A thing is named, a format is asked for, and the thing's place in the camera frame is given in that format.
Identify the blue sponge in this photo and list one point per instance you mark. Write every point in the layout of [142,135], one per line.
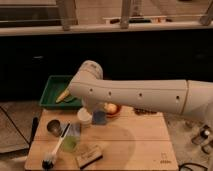
[99,118]

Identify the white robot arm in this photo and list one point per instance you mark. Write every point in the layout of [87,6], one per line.
[191,99]

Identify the white paper cup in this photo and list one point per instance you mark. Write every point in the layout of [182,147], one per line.
[84,116]

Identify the yellow round fruit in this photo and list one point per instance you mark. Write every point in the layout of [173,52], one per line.
[110,108]

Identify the orange bowl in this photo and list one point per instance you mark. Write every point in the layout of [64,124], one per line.
[114,115]

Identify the yellow peeler in tray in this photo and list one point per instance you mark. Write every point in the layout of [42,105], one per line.
[62,96]

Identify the green plastic tray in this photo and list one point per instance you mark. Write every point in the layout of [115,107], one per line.
[53,88]

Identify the wooden board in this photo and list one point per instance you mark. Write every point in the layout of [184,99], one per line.
[128,142]

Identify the clear glass green liquid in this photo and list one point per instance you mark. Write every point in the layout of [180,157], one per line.
[72,138]

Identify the wooden block eraser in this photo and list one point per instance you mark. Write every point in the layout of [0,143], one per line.
[89,156]

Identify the white handled dish brush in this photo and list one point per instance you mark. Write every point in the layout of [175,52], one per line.
[50,158]

